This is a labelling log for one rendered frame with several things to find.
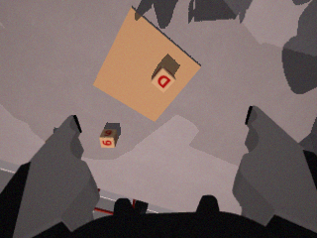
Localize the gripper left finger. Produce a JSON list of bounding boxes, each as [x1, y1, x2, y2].
[[0, 115, 100, 238]]

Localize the tan flat mat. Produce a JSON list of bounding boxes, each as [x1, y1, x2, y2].
[[92, 8, 200, 122]]

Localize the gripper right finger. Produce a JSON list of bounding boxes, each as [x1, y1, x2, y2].
[[232, 105, 317, 238]]

